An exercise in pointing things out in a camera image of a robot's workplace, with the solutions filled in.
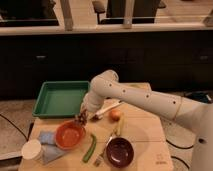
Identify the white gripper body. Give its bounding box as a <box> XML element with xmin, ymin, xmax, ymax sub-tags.
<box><xmin>81</xmin><ymin>93</ymin><xmax>104</xmax><ymax>113</ymax></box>

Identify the dark purple grape bunch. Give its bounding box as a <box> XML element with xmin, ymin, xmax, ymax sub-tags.
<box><xmin>75</xmin><ymin>110</ymin><xmax>88</xmax><ymax>126</ymax></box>

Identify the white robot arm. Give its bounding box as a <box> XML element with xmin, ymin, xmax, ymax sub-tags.
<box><xmin>83</xmin><ymin>70</ymin><xmax>213</xmax><ymax>171</ymax></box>

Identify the red orange bowl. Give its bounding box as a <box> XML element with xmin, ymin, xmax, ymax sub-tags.
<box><xmin>54</xmin><ymin>121</ymin><xmax>86</xmax><ymax>150</ymax></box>

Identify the dark maroon bowl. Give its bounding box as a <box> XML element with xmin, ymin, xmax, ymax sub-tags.
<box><xmin>106</xmin><ymin>138</ymin><xmax>134</xmax><ymax>168</ymax></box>

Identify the orange fruit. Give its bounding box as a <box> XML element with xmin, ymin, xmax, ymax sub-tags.
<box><xmin>109</xmin><ymin>109</ymin><xmax>121</xmax><ymax>121</ymax></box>

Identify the green plastic tray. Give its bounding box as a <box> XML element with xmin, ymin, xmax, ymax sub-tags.
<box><xmin>33</xmin><ymin>81</ymin><xmax>90</xmax><ymax>118</ymax></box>

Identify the yellow corn cob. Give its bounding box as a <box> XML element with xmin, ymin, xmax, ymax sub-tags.
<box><xmin>115</xmin><ymin>115</ymin><xmax>124</xmax><ymax>136</ymax></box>

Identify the green chili pepper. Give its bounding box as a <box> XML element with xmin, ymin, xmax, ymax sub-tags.
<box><xmin>82</xmin><ymin>134</ymin><xmax>97</xmax><ymax>163</ymax></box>

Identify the metal fork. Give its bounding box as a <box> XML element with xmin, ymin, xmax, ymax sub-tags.
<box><xmin>93</xmin><ymin>134</ymin><xmax>113</xmax><ymax>167</ymax></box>

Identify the blue cloth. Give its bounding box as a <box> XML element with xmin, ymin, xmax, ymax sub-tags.
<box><xmin>38</xmin><ymin>131</ymin><xmax>65</xmax><ymax>164</ymax></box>

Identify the white round container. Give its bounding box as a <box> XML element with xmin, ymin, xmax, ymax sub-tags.
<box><xmin>21</xmin><ymin>139</ymin><xmax>43</xmax><ymax>161</ymax></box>

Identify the black floor cable left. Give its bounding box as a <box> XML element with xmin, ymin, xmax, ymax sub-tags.
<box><xmin>0</xmin><ymin>113</ymin><xmax>30</xmax><ymax>142</ymax></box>

